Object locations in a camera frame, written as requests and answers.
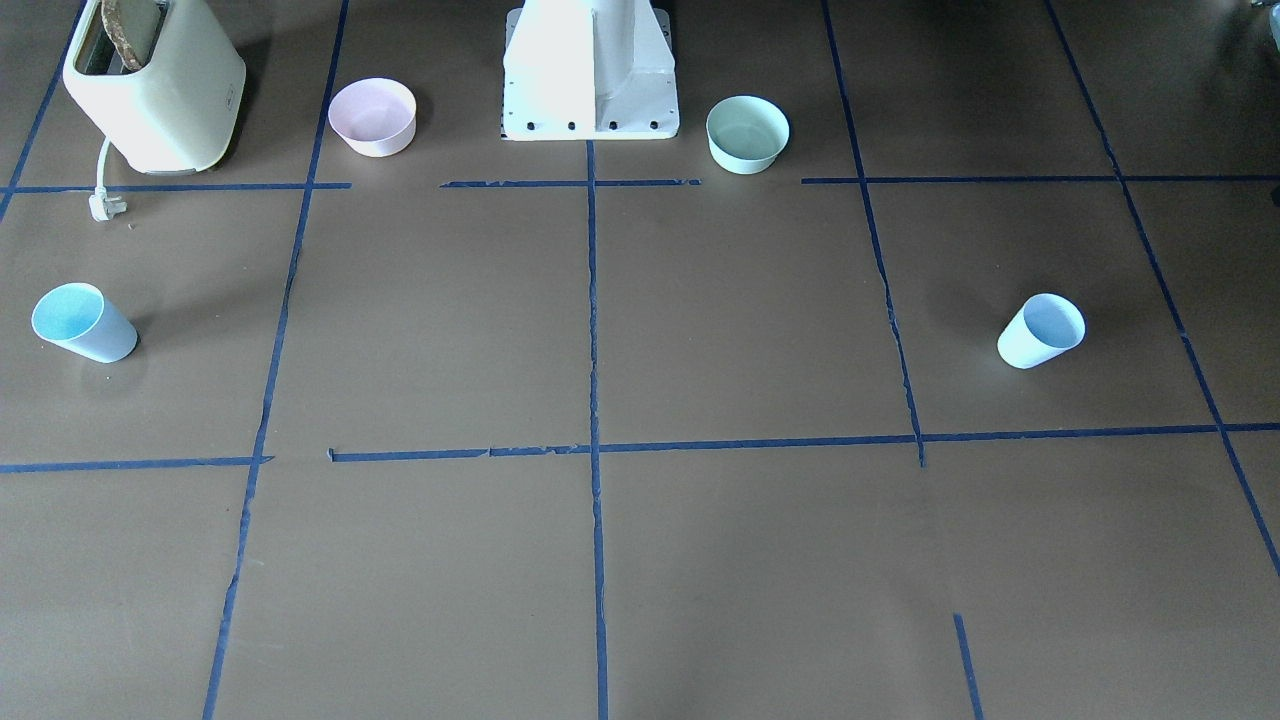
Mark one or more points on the pink bowl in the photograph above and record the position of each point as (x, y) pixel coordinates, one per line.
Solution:
(376, 116)

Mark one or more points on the cream toaster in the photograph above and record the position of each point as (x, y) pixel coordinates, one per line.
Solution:
(175, 115)

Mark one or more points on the light blue cup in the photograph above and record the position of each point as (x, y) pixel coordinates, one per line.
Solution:
(1046, 326)
(78, 317)

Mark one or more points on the mint green bowl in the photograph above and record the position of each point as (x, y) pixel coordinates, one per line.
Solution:
(745, 134)

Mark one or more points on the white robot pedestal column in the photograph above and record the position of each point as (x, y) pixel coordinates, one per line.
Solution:
(589, 71)

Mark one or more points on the toast slice in toaster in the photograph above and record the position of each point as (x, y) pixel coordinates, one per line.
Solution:
(130, 26)

